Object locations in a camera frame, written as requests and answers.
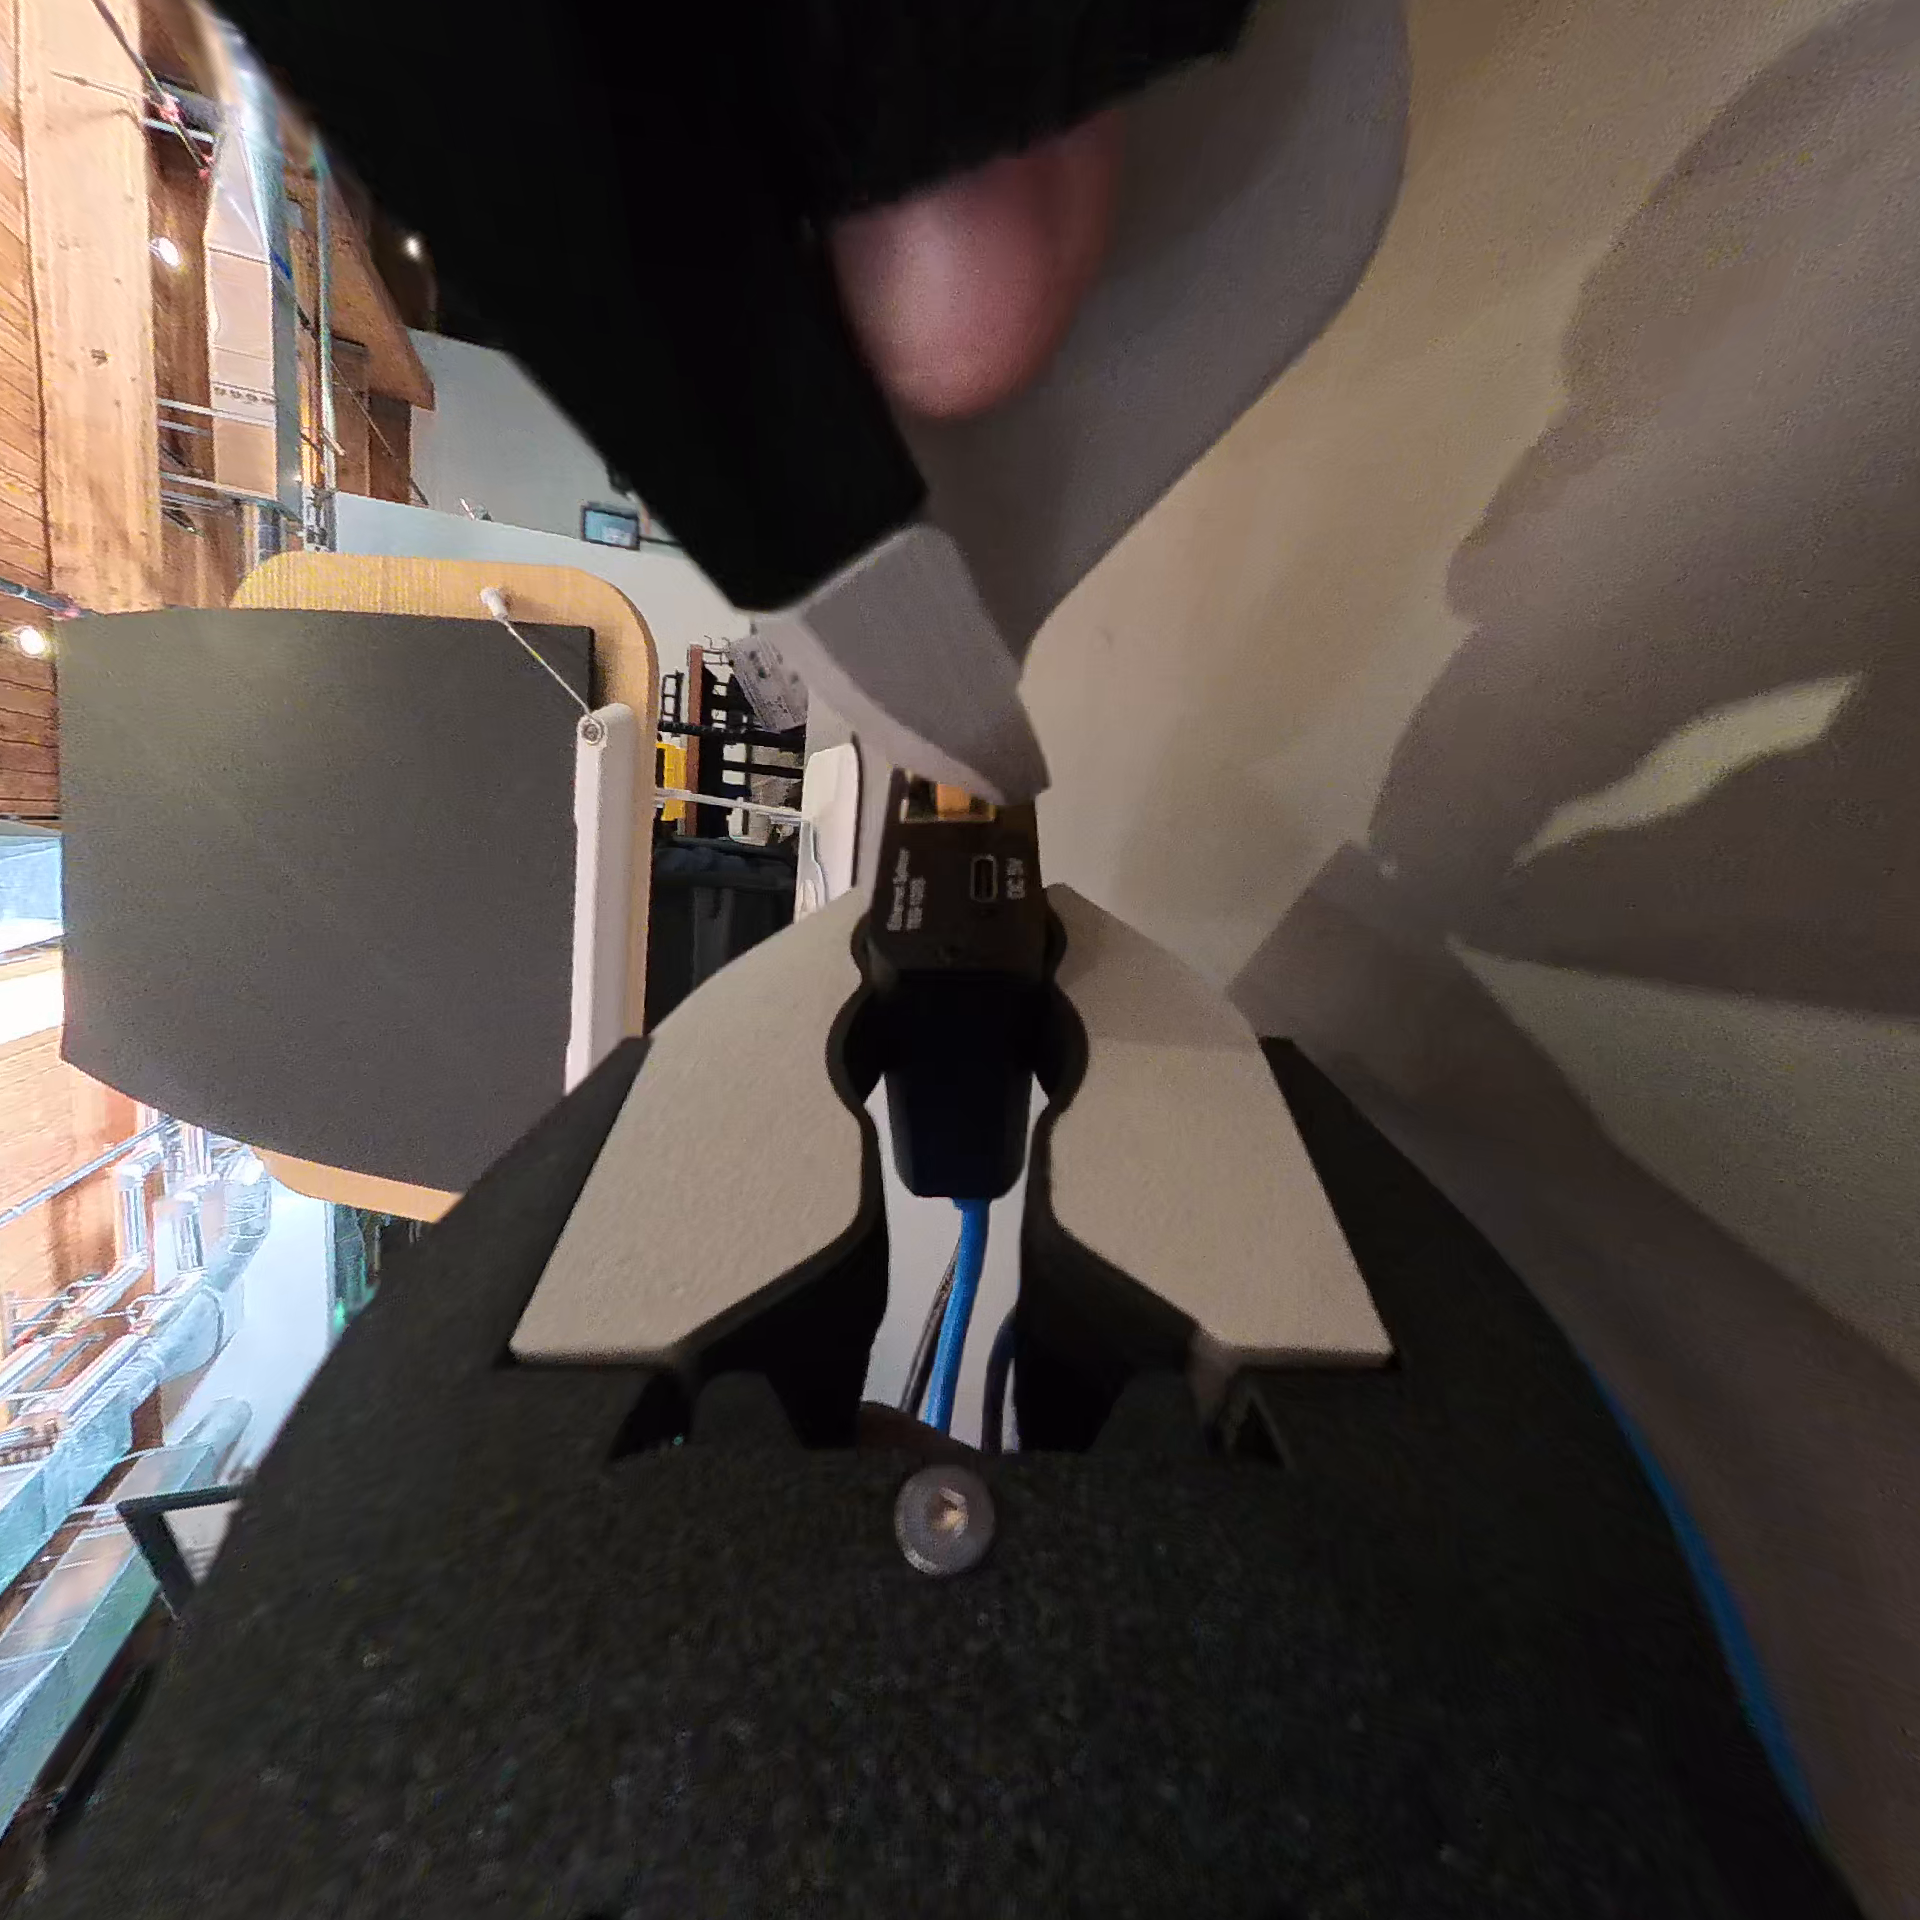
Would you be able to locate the silver ventilation duct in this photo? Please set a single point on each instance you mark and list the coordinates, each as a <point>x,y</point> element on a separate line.
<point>106,1411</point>
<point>257,241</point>

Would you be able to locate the black ethernet port adapter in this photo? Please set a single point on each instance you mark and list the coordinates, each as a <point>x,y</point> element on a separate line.
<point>956,1021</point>

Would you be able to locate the person's right hand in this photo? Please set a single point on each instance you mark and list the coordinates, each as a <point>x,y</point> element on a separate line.
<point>977,286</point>

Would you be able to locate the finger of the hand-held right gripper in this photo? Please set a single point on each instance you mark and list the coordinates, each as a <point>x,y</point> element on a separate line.
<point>1201,331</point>

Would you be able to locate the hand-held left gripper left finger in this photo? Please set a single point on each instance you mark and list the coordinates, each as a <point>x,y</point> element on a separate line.
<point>706,1200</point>

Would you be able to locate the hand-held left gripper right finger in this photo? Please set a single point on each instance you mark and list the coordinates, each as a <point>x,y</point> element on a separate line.
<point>1216,1200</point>

